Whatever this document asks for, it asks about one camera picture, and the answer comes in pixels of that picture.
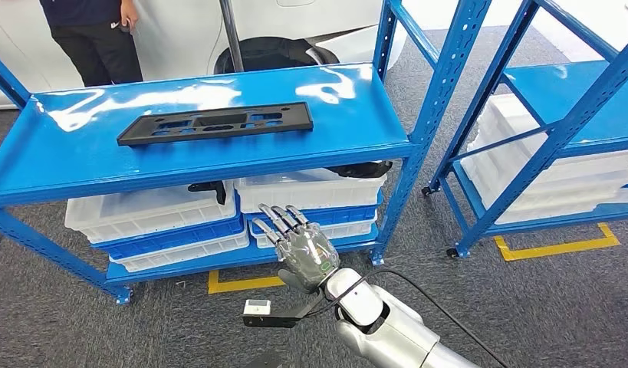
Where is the person's left hand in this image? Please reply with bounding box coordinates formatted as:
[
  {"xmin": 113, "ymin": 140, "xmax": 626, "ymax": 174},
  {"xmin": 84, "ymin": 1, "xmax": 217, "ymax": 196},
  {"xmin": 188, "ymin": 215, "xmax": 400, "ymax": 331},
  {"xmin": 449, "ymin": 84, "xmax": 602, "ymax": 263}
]
[{"xmin": 119, "ymin": 0, "xmax": 140, "ymax": 32}]

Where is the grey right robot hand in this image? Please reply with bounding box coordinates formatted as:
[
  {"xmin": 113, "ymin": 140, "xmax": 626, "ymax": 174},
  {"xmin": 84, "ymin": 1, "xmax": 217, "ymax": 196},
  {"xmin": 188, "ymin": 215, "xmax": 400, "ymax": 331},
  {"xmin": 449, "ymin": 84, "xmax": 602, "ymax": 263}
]
[{"xmin": 252, "ymin": 204, "xmax": 341, "ymax": 296}]

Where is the black plastic plate part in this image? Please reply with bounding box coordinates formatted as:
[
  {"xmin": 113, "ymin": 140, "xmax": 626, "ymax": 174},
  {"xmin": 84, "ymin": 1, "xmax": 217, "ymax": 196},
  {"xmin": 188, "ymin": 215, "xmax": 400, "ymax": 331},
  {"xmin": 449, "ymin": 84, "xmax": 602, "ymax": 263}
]
[{"xmin": 116, "ymin": 101, "xmax": 314, "ymax": 147}]

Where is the black plastic trim part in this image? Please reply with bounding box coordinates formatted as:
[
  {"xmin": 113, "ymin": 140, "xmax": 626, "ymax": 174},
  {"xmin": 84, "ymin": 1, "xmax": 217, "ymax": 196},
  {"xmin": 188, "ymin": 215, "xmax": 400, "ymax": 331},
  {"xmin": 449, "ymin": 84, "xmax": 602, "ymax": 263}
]
[
  {"xmin": 326, "ymin": 160, "xmax": 394, "ymax": 179},
  {"xmin": 187, "ymin": 180, "xmax": 227, "ymax": 205}
]

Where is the blue metal shelf rack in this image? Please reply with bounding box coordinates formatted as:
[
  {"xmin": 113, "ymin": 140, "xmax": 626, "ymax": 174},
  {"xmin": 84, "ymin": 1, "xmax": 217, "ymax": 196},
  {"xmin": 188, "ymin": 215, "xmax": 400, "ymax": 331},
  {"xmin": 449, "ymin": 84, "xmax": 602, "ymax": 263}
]
[
  {"xmin": 0, "ymin": 0, "xmax": 492, "ymax": 306},
  {"xmin": 421, "ymin": 0, "xmax": 628, "ymax": 260}
]

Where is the person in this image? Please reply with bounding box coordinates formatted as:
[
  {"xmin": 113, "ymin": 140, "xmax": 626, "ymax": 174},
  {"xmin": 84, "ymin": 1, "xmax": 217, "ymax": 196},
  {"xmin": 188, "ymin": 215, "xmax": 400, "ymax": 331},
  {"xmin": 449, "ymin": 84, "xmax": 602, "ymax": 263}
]
[{"xmin": 39, "ymin": 0, "xmax": 144, "ymax": 88}]

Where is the white car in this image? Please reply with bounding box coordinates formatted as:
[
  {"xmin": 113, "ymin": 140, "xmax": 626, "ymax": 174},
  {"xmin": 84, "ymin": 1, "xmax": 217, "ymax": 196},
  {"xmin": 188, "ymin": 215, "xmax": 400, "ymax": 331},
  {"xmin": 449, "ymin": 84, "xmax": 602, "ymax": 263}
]
[{"xmin": 0, "ymin": 0, "xmax": 409, "ymax": 110}]

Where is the yellow floor tape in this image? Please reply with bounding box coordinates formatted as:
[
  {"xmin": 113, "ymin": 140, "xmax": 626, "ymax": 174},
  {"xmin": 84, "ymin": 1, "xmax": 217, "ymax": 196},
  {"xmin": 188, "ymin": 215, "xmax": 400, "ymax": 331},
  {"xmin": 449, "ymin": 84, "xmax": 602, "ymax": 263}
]
[
  {"xmin": 208, "ymin": 269, "xmax": 287, "ymax": 296},
  {"xmin": 494, "ymin": 222, "xmax": 621, "ymax": 262}
]

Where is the chrome stanchion pole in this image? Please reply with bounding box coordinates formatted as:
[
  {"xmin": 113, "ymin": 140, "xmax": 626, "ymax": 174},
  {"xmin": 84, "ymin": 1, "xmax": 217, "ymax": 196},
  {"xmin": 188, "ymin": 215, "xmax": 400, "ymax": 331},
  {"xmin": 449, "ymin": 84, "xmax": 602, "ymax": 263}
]
[{"xmin": 219, "ymin": 0, "xmax": 245, "ymax": 73}]

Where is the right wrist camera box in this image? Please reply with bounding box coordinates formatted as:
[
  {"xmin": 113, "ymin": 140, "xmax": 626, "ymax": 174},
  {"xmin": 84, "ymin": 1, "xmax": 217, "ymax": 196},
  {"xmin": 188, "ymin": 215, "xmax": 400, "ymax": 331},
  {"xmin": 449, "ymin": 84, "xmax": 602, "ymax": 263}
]
[{"xmin": 241, "ymin": 299, "xmax": 325, "ymax": 330}]

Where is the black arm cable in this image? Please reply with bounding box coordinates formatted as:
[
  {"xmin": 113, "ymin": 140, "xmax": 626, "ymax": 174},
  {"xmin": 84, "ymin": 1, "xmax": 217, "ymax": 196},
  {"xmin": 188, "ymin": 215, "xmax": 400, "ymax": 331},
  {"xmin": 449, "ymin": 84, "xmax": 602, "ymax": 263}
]
[{"xmin": 303, "ymin": 269, "xmax": 508, "ymax": 368}]

